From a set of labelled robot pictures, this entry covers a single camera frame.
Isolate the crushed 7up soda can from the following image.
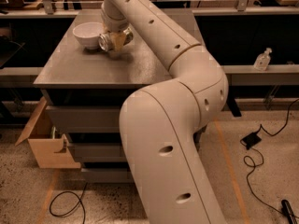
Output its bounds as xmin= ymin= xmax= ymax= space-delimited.
xmin=98 ymin=28 xmax=134 ymax=51

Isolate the white ceramic bowl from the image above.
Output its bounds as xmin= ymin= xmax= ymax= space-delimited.
xmin=73 ymin=22 xmax=104 ymax=49

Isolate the grey drawer cabinet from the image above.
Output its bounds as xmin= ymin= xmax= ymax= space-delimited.
xmin=33 ymin=8 xmax=208 ymax=184

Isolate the black power adapter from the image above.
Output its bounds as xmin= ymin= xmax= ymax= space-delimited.
xmin=241 ymin=133 xmax=262 ymax=149

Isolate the black cable loop left floor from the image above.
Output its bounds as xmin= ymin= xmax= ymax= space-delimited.
xmin=49 ymin=185 xmax=87 ymax=224

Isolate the clear sanitizer pump bottle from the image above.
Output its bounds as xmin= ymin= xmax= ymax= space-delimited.
xmin=253 ymin=48 xmax=272 ymax=71

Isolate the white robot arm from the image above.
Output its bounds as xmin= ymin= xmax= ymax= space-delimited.
xmin=102 ymin=0 xmax=228 ymax=224

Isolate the black power strip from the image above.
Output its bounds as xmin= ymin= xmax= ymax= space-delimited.
xmin=281 ymin=200 xmax=298 ymax=224

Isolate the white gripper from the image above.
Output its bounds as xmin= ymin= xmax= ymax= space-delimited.
xmin=101 ymin=10 xmax=129 ymax=51

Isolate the open cardboard box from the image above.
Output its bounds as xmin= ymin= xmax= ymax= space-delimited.
xmin=15 ymin=97 xmax=80 ymax=169

